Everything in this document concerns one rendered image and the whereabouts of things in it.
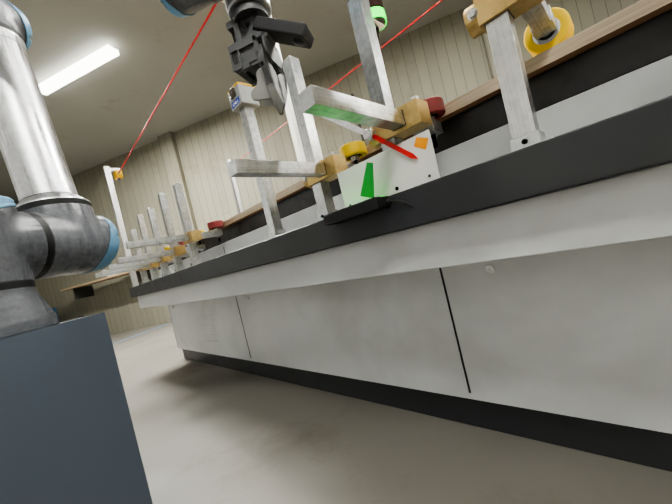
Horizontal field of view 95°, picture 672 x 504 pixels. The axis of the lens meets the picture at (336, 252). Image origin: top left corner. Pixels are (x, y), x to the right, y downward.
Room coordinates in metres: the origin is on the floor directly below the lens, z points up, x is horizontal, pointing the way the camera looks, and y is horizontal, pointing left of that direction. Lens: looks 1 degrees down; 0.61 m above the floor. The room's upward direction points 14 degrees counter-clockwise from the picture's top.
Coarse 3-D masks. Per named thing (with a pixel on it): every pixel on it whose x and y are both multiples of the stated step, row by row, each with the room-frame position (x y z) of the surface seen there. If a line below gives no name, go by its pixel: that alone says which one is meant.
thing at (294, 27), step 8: (256, 16) 0.61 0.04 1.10; (256, 24) 0.61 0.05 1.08; (264, 24) 0.61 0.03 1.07; (272, 24) 0.60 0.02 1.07; (280, 24) 0.60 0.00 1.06; (288, 24) 0.59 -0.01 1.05; (296, 24) 0.59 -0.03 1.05; (304, 24) 0.58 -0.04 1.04; (272, 32) 0.61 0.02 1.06; (280, 32) 0.60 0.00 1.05; (288, 32) 0.59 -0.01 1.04; (296, 32) 0.59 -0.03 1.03; (304, 32) 0.59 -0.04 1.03; (280, 40) 0.63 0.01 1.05; (288, 40) 0.62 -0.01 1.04; (296, 40) 0.60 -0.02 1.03; (304, 40) 0.60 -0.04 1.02; (312, 40) 0.62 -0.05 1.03
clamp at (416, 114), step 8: (408, 104) 0.63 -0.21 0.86; (416, 104) 0.62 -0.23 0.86; (424, 104) 0.64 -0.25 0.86; (408, 112) 0.63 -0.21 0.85; (416, 112) 0.62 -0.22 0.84; (424, 112) 0.63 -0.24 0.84; (408, 120) 0.63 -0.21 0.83; (416, 120) 0.62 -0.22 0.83; (424, 120) 0.63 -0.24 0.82; (376, 128) 0.69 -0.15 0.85; (400, 128) 0.65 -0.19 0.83; (408, 128) 0.64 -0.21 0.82; (416, 128) 0.65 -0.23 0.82; (384, 136) 0.68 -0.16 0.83; (392, 136) 0.67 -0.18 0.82; (400, 136) 0.68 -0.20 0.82; (376, 144) 0.71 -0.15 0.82
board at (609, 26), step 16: (640, 0) 0.52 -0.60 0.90; (656, 0) 0.51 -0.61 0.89; (624, 16) 0.54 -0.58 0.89; (640, 16) 0.52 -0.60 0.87; (592, 32) 0.57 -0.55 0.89; (608, 32) 0.55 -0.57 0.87; (560, 48) 0.60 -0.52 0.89; (576, 48) 0.59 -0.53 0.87; (528, 64) 0.64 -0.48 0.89; (544, 64) 0.62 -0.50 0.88; (496, 80) 0.68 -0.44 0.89; (464, 96) 0.73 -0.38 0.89; (480, 96) 0.71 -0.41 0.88; (448, 112) 0.77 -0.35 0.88; (288, 192) 1.24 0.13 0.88; (256, 208) 1.42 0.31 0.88; (224, 224) 1.65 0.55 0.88
